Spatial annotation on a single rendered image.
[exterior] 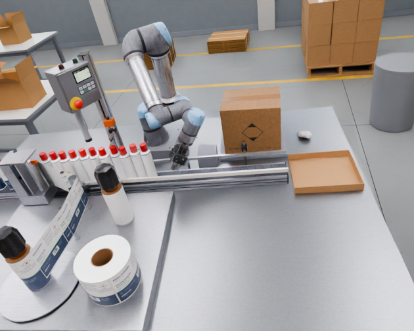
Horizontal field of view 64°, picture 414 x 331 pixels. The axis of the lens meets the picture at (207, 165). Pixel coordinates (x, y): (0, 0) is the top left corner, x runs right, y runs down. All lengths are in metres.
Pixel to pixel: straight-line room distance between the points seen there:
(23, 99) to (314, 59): 3.33
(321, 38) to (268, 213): 3.32
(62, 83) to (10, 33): 4.33
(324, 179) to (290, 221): 0.31
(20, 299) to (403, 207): 2.45
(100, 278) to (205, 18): 6.12
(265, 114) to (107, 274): 1.02
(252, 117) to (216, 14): 5.26
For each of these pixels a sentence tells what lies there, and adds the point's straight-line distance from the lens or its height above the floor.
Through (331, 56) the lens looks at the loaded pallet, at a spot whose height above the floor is 0.24.
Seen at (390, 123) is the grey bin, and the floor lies 0.11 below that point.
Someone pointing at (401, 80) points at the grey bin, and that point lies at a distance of 3.33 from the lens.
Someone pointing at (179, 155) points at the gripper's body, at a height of 1.06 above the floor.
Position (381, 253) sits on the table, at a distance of 1.43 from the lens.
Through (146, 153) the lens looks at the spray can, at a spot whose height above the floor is 1.04.
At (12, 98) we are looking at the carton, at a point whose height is 0.89.
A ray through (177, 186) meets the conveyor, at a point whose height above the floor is 0.86.
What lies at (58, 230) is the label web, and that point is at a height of 1.01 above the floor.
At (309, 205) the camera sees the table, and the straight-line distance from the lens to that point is 1.55.
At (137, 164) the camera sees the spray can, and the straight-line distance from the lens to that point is 1.68.
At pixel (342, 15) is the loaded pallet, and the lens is 4.52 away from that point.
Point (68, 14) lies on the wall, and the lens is 7.94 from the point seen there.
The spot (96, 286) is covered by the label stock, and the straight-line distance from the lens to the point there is 1.22.
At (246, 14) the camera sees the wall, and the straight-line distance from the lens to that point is 6.79.
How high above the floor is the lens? 1.92
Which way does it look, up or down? 37 degrees down
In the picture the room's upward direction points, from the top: 11 degrees counter-clockwise
